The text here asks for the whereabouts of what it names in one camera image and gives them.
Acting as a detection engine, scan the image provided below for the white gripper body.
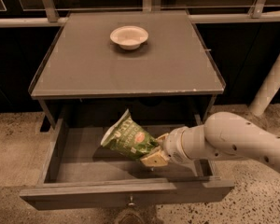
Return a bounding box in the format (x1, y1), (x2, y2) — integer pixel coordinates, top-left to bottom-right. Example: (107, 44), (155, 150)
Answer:
(163, 125), (206, 164)

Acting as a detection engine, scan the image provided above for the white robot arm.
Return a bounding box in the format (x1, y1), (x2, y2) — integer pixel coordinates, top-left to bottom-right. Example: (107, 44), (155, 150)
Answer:
(141, 112), (280, 174)

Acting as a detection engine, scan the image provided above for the white paper bowl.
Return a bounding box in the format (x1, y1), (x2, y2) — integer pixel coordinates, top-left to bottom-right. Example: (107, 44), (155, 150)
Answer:
(110, 26), (148, 50)

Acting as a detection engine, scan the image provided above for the green jalapeno chip bag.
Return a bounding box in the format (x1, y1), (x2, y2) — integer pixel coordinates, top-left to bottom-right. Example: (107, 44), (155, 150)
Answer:
(101, 110), (159, 160)

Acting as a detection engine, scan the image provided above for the grey cabinet with counter top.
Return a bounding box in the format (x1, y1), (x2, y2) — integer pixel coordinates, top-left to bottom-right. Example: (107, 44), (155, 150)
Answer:
(29, 10), (225, 124)

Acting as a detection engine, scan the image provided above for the open grey top drawer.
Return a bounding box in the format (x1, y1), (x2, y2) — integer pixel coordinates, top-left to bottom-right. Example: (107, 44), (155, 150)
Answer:
(20, 118), (234, 210)

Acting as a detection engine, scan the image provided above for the metal railing frame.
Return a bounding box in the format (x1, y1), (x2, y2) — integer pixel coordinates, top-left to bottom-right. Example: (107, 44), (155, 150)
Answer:
(0, 0), (280, 27)

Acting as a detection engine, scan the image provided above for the metal drawer knob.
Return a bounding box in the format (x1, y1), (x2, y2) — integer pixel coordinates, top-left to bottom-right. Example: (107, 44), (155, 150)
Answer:
(127, 195), (136, 207)

